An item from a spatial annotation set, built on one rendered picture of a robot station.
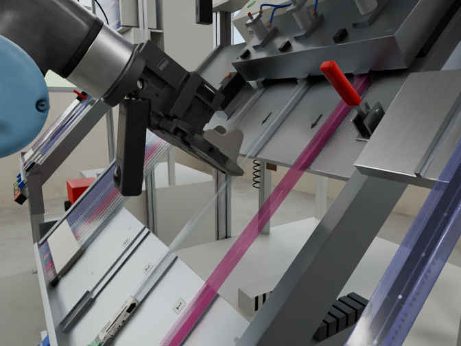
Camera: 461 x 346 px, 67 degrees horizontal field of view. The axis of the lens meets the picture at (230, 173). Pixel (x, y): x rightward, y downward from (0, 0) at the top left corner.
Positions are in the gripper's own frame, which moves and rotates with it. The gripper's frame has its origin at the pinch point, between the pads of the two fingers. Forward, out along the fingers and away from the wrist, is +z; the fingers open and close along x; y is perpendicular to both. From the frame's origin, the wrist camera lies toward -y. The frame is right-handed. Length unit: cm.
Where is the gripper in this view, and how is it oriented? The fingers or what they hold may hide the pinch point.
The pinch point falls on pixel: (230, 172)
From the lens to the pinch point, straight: 50.4
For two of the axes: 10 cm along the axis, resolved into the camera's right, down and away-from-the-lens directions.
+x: -5.3, -1.7, 8.3
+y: 4.8, -8.7, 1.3
